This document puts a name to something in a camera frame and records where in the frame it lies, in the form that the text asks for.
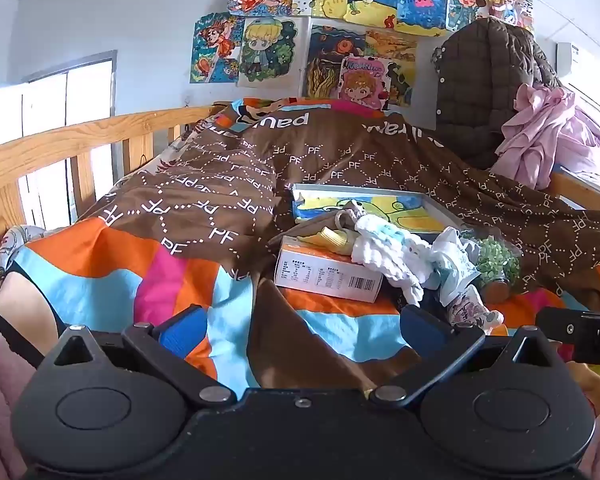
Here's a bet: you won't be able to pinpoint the grey tray with painted picture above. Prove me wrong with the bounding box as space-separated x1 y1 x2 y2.
289 182 468 236

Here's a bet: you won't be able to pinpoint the white orange carton box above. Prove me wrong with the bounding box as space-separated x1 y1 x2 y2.
272 234 385 305

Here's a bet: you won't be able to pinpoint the striped tube with yellow cap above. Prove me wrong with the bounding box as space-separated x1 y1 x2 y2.
302 226 361 256

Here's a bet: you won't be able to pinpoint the pink fleece clothing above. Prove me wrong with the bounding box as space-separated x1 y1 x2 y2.
0 320 600 480

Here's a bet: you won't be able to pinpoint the group of colourful wall drawings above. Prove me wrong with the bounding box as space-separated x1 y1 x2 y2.
189 0 535 111

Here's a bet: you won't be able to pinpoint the pink patterned sock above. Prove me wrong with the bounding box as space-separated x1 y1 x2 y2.
447 287 506 336

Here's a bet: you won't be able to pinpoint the pink clothes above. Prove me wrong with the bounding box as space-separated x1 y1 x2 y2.
495 82 600 191

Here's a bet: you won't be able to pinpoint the brown quilted jacket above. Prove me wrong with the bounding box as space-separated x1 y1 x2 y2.
432 17 563 171

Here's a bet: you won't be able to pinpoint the white framed window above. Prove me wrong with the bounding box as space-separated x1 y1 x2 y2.
20 50 118 231

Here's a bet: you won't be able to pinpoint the white muslin towel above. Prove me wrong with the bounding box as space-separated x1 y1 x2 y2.
351 215 433 306

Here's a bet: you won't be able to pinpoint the brown orange printed blanket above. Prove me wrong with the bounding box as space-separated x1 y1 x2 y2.
0 95 600 396

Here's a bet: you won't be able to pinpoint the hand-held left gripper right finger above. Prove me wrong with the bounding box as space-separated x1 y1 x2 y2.
369 305 568 408

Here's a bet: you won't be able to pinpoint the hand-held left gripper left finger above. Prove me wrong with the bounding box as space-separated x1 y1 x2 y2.
40 304 237 408

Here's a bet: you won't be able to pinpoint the white air conditioner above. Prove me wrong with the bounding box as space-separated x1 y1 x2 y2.
555 41 593 83

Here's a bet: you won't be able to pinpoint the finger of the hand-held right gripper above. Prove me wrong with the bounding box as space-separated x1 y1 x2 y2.
536 306 588 356

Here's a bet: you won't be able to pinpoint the white blue patterned cloth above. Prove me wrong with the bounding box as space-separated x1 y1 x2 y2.
420 225 481 306

